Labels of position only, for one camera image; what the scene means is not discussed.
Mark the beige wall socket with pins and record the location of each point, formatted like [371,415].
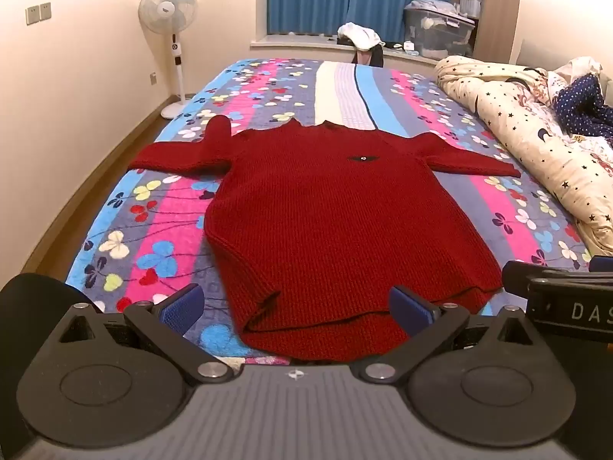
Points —
[45,12]
[32,16]

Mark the cream star-print quilt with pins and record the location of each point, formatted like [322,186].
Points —
[527,120]

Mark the navy dotted cloth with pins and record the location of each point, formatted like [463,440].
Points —
[582,105]

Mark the clear plastic storage box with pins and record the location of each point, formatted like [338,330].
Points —
[440,33]

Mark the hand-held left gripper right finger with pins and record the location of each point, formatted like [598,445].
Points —
[411,310]

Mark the floral striped fleece blanket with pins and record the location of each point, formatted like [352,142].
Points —
[158,230]

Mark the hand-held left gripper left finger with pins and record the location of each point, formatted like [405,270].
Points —
[184,305]

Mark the dark clothing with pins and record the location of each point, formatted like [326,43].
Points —
[376,57]

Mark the small white box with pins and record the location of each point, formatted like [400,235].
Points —
[411,48]

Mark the red knit sweater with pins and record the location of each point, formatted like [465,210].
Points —
[335,230]

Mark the wooden shelf unit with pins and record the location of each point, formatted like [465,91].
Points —
[503,0]

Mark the white plastic basket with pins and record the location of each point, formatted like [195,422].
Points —
[469,5]

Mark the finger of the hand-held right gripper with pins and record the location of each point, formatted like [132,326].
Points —
[517,278]
[603,264]

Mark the white standing fan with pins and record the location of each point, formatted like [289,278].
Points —
[167,7]

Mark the white window sill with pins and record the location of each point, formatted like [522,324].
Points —
[297,45]

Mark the grey folded cloth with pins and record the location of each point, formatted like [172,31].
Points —
[431,4]

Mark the white clothes pile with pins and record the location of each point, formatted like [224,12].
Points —
[359,33]

